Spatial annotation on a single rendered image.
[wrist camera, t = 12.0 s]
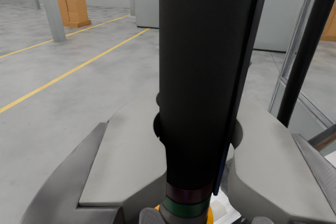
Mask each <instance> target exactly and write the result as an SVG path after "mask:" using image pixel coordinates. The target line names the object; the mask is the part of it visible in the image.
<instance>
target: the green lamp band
mask: <svg viewBox="0 0 336 224"><path fill-rule="evenodd" d="M212 193H213V190H212V192H211V193H210V195H209V196H208V198H207V199H205V200H204V201H202V202H200V203H197V204H190V205H187V204H181V203H177V202H175V201H173V200H171V199H170V198H169V197H167V196H166V197H165V199H164V201H163V202H162V203H163V205H164V206H165V207H166V208H167V209H168V210H169V211H170V212H172V213H173V214H175V215H178V216H181V217H194V216H197V215H199V214H201V213H202V212H204V211H205V210H206V209H207V207H208V206H209V204H210V202H211V198H212Z"/></svg>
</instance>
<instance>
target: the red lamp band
mask: <svg viewBox="0 0 336 224"><path fill-rule="evenodd" d="M216 174H217V171H216ZM216 174H215V177H214V179H213V180H212V182H211V183H209V184H208V185H207V186H205V187H203V188H200V189H194V190H187V189H181V188H178V187H176V186H174V185H172V184H170V183H169V182H168V181H166V195H167V196H169V197H170V198H171V199H173V200H175V201H177V202H180V203H184V204H194V203H198V202H201V201H203V200H204V199H206V198H207V197H208V196H209V195H210V194H211V192H212V190H213V187H214V183H215V178H216Z"/></svg>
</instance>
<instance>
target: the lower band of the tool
mask: <svg viewBox="0 0 336 224"><path fill-rule="evenodd" d="M159 206H160V205H158V206H157V207H155V209H157V210H159ZM213 222H214V217H213V212H212V209H211V206H210V205H209V210H208V218H207V223H206V224H213Z"/></svg>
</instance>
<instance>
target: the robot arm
mask: <svg viewBox="0 0 336 224"><path fill-rule="evenodd" d="M159 136H160V89H159V87H158V86H154V87H152V88H151V89H149V90H147V91H146V92H144V93H143V94H141V95H139V96H138V97H136V98H135V99H133V100H131V101H130V102H128V103H127V104H125V105H124V106H123V107H121V108H120V109H119V110H118V111H116V112H115V113H114V114H113V115H112V116H111V117H110V118H109V119H108V121H107V122H100V123H99V124H98V125H97V126H96V127H95V128H94V129H93V130H92V131H91V132H90V133H89V134H88V135H87V137H86V138H85V139H84V140H83V141H82V142H81V143H80V144H79V145H78V146H77V147H76V148H75V149H74V150H73V151H72V152H71V153H70V154H69V155H68V156H67V157H66V158H65V159H64V161H63V162H62V163H61V164H60V165H59V166H58V167H57V168H56V169H55V170H54V171H53V172H52V174H51V175H50V176H49V177H48V178H47V180H46V181H45V182H44V184H43V185H42V186H41V188H40V189H39V190H38V192H37V193H36V195H35V196H34V198H33V199H32V201H31V203H30V204H29V206H28V208H27V209H26V211H25V213H24V215H23V217H22V218H21V220H20V222H19V224H137V223H138V222H139V224H166V223H165V222H164V220H163V218H162V216H161V214H160V212H159V211H158V210H157V209H156V208H155V207H157V206H158V205H159V204H161V203H162V202H163V201H164V200H165V198H166V193H167V159H166V148H165V146H164V144H163V143H162V142H161V141H160V140H159V139H158V137H159ZM230 143H231V144H232V146H233V148H234V154H233V158H232V161H231V165H230V169H229V173H228V177H227V189H228V200H229V203H230V204H231V206H232V207H233V208H234V209H235V210H237V211H238V212H239V213H240V215H241V216H244V217H245V218H246V219H248V220H249V222H250V224H336V168H335V167H334V166H333V165H332V164H331V163H330V162H329V161H328V160H327V159H326V158H325V157H324V156H323V155H321V154H320V153H319V152H318V151H317V150H316V149H315V148H314V147H313V146H312V145H311V144H310V143H309V142H308V141H307V140H306V139H304V138H303V137H302V136H301V135H300V134H297V133H291V132H290V131H289V130H288V129H287V128H286V127H285V126H284V125H283V124H282V123H281V122H280V121H279V120H278V119H276V118H275V117H274V116H273V115H271V114H270V113H269V112H267V111H266V110H264V109H263V108H261V107H260V106H258V105H257V104H255V103H254V102H252V101H250V100H249V99H247V98H246V97H244V96H243V95H242V96H241V100H240V104H239V108H238V112H237V117H236V121H235V125H234V129H233V133H232V137H231V141H230Z"/></svg>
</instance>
